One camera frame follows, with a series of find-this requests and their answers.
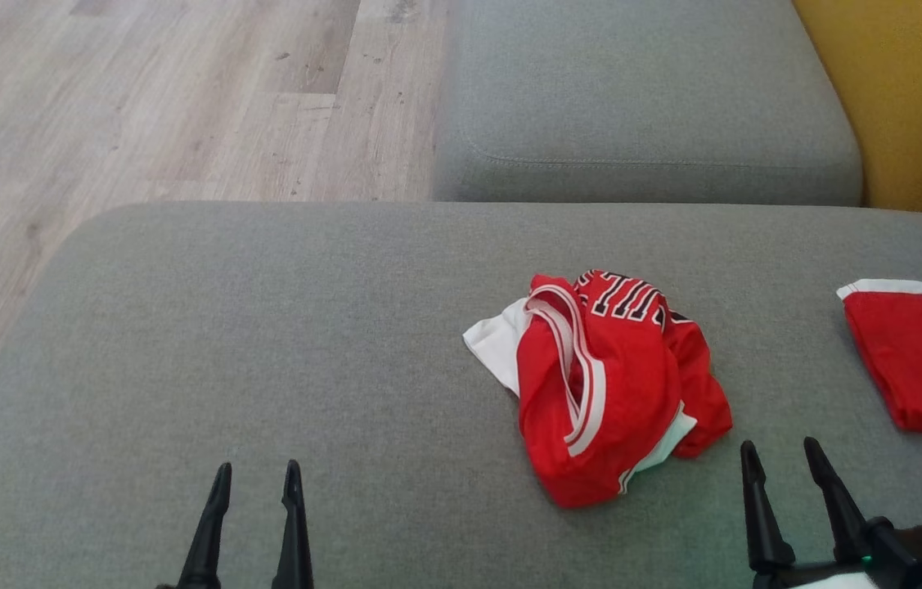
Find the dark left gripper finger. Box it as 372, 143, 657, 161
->
177, 462, 232, 589
271, 459, 315, 589

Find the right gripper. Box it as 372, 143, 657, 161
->
740, 436, 880, 589

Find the red jersey with white trim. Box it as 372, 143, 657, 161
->
462, 269, 733, 510

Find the large grey sofa chaise cushion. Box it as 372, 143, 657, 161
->
0, 202, 922, 589

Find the yellow cushion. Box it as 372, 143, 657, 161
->
792, 0, 922, 228

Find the grey sofa seat cushion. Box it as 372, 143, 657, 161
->
432, 0, 864, 207

